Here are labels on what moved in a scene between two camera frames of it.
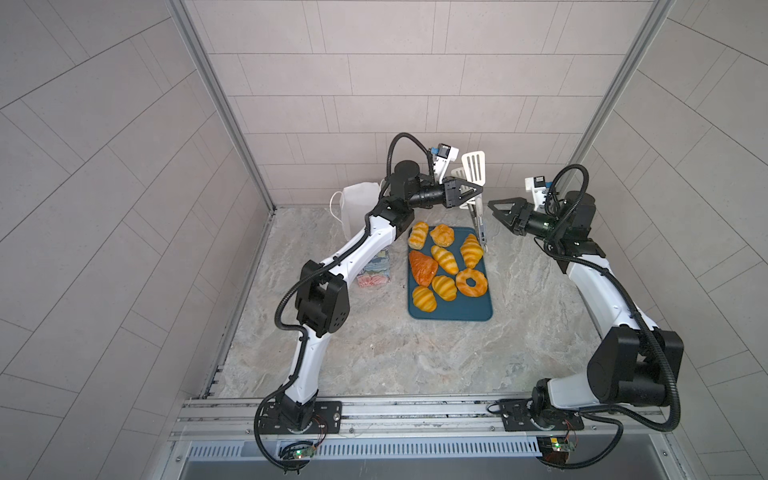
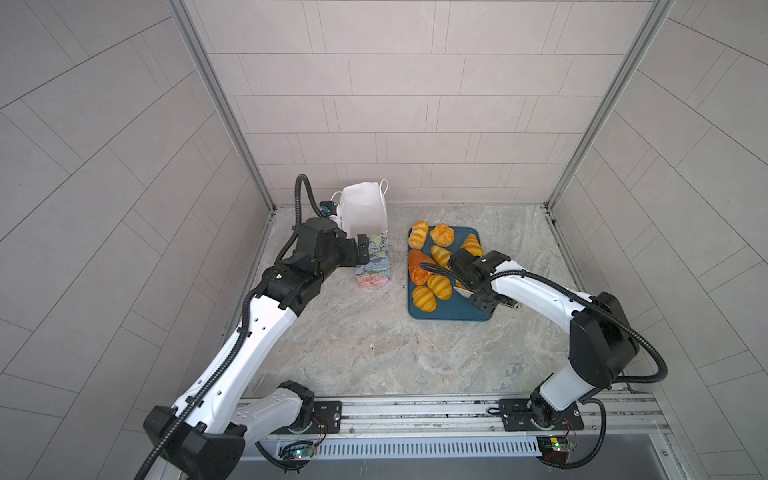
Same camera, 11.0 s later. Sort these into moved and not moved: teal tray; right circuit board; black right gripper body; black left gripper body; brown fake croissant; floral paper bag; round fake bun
Moved: black left gripper body; black right gripper body
Not moved: brown fake croissant; floral paper bag; right circuit board; teal tray; round fake bun
